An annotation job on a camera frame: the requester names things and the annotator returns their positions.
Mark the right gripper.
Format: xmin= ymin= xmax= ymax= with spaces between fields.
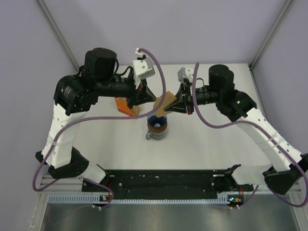
xmin=164 ymin=84 xmax=221 ymax=116

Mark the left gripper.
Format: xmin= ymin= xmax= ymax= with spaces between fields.
xmin=96 ymin=76 xmax=156 ymax=110

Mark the brown paper coffee filter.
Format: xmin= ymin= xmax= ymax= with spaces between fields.
xmin=154 ymin=91 xmax=177 ymax=117

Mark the blue glass dripper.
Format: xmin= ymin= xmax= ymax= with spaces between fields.
xmin=147 ymin=114 xmax=167 ymax=128

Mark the orange coffee filter box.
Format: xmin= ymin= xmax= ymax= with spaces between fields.
xmin=115 ymin=98 xmax=140 ymax=116

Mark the brown wooden dripper base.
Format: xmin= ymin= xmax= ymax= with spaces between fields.
xmin=147 ymin=121 xmax=167 ymax=133

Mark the glass coffee carafe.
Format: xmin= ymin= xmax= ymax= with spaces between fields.
xmin=145 ymin=130 xmax=168 ymax=141

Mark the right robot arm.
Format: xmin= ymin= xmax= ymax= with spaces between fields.
xmin=164 ymin=64 xmax=308 ymax=195

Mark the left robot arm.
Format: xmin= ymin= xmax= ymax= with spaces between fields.
xmin=36 ymin=48 xmax=156 ymax=191

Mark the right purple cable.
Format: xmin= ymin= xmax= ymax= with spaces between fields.
xmin=191 ymin=62 xmax=308 ymax=208

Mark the purple cable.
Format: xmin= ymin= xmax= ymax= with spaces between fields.
xmin=191 ymin=62 xmax=308 ymax=208
xmin=32 ymin=48 xmax=166 ymax=205

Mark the black mounting base plate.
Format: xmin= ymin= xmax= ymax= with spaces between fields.
xmin=81 ymin=169 xmax=255 ymax=200

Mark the left aluminium corner post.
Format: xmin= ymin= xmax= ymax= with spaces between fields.
xmin=35 ymin=0 xmax=79 ymax=71

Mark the aluminium corner post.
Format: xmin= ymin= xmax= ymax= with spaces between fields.
xmin=35 ymin=0 xmax=79 ymax=71
xmin=249 ymin=0 xmax=295 ymax=70

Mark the aluminium frame rail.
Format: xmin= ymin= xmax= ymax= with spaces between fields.
xmin=38 ymin=174 xmax=301 ymax=193

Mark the grey slotted cable duct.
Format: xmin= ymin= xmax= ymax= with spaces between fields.
xmin=49 ymin=192 xmax=244 ymax=205

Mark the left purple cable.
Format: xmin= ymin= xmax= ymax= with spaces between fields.
xmin=32 ymin=48 xmax=166 ymax=205

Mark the right aluminium corner post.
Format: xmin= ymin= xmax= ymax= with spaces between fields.
xmin=249 ymin=0 xmax=295 ymax=70

